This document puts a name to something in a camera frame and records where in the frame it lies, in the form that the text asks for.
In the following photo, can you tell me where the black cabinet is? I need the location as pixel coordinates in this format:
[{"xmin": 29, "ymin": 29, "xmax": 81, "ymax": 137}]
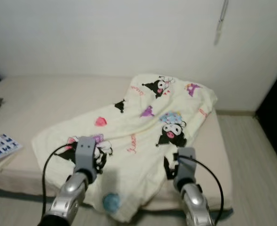
[{"xmin": 255, "ymin": 59, "xmax": 277, "ymax": 177}]

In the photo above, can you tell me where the white blue lettered book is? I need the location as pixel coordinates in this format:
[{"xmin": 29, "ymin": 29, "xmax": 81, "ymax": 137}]
[{"xmin": 0, "ymin": 134, "xmax": 24, "ymax": 163}]

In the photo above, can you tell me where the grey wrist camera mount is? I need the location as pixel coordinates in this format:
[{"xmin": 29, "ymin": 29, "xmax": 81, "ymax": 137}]
[
  {"xmin": 176, "ymin": 147, "xmax": 197, "ymax": 184},
  {"xmin": 76, "ymin": 137, "xmax": 97, "ymax": 172}
]

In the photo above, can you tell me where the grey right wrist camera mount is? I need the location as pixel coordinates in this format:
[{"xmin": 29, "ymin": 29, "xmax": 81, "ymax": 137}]
[{"xmin": 176, "ymin": 147, "xmax": 197, "ymax": 184}]

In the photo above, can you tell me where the grey blind wand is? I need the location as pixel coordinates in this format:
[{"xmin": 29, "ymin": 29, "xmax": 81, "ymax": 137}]
[{"xmin": 214, "ymin": 0, "xmax": 230, "ymax": 34}]

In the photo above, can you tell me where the cream cartoon print blanket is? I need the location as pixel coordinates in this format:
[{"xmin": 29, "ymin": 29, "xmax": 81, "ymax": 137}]
[{"xmin": 32, "ymin": 74, "xmax": 218, "ymax": 223}]

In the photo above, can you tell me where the cream sheeted mattress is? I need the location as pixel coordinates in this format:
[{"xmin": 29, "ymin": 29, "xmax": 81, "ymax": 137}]
[{"xmin": 0, "ymin": 75, "xmax": 233, "ymax": 210}]

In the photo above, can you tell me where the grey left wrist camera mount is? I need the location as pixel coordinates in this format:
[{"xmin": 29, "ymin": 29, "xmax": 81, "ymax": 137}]
[{"xmin": 76, "ymin": 137, "xmax": 97, "ymax": 172}]

